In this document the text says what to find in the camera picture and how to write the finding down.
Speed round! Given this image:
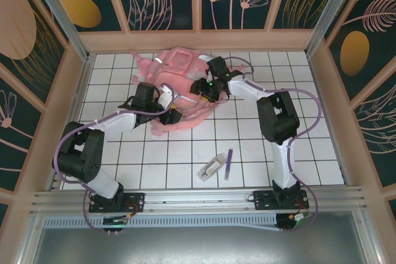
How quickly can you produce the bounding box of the aluminium corner post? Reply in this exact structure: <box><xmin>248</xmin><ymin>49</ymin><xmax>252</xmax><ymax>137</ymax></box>
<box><xmin>24</xmin><ymin>0</ymin><xmax>96</xmax><ymax>61</ymax></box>
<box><xmin>304</xmin><ymin>0</ymin><xmax>371</xmax><ymax>57</ymax></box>

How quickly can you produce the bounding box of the purple pen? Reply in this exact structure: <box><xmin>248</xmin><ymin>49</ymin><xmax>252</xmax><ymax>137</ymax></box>
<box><xmin>223</xmin><ymin>148</ymin><xmax>235</xmax><ymax>181</ymax></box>

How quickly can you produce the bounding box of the small clear plastic case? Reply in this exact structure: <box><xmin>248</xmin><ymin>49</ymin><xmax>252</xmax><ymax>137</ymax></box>
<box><xmin>199</xmin><ymin>152</ymin><xmax>226</xmax><ymax>182</ymax></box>

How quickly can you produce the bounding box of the grey metal sheet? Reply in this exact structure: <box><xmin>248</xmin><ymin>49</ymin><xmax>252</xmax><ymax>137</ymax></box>
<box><xmin>29</xmin><ymin>226</ymin><xmax>377</xmax><ymax>264</ymax></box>

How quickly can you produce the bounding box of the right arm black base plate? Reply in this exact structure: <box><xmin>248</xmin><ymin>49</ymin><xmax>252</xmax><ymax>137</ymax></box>
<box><xmin>252</xmin><ymin>189</ymin><xmax>310</xmax><ymax>212</ymax></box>

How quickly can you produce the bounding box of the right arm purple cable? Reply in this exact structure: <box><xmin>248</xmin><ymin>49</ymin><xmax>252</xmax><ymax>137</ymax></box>
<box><xmin>222</xmin><ymin>56</ymin><xmax>324</xmax><ymax>234</ymax></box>

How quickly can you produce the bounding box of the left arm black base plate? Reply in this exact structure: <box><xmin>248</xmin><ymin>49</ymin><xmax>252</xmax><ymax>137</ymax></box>
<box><xmin>88</xmin><ymin>192</ymin><xmax>146</xmax><ymax>214</ymax></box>

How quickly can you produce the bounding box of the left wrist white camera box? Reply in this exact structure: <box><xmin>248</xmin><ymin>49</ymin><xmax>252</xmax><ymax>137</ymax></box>
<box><xmin>157</xmin><ymin>82</ymin><xmax>174</xmax><ymax>108</ymax></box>

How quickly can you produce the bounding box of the pink student backpack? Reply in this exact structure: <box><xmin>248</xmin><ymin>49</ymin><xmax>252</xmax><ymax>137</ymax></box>
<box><xmin>129</xmin><ymin>46</ymin><xmax>248</xmax><ymax>137</ymax></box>

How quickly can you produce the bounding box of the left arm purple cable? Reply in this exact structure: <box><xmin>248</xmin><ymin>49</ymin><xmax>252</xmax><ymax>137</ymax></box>
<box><xmin>52</xmin><ymin>83</ymin><xmax>180</xmax><ymax>234</ymax></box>

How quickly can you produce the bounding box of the grey slotted cable duct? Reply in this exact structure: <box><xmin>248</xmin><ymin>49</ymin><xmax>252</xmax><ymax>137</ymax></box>
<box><xmin>43</xmin><ymin>213</ymin><xmax>281</xmax><ymax>232</ymax></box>

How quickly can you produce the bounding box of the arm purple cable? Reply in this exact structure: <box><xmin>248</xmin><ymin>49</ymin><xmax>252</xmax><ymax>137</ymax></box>
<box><xmin>52</xmin><ymin>83</ymin><xmax>180</xmax><ymax>234</ymax></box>
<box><xmin>222</xmin><ymin>56</ymin><xmax>324</xmax><ymax>234</ymax></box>

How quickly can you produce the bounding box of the aluminium mounting rail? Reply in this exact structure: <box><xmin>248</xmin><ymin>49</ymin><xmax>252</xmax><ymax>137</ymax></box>
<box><xmin>30</xmin><ymin>186</ymin><xmax>369</xmax><ymax>214</ymax></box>

